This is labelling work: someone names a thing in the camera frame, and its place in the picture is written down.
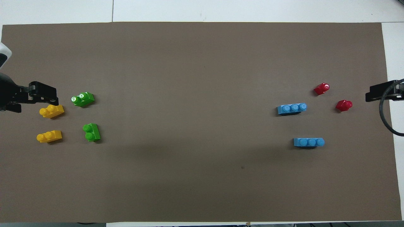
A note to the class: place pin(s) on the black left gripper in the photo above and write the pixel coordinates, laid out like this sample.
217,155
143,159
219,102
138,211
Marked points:
9,91

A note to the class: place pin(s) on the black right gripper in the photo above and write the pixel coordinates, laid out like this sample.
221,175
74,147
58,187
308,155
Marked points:
399,91

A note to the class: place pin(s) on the plain green two-stud block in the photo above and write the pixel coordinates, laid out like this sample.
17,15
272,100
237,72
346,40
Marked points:
92,132

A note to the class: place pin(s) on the blue three-stud block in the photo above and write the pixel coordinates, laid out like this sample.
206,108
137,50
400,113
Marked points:
292,108
309,142

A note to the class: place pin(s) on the yellow two-stud block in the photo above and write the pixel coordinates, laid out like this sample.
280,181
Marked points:
52,111
50,136

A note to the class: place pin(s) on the red single-stud block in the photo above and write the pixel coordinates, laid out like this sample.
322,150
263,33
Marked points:
322,89
344,105

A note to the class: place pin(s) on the green block with white-marked studs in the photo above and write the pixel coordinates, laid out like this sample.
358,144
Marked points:
83,99

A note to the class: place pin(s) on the brown table mat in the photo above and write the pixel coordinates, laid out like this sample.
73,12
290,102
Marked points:
202,78

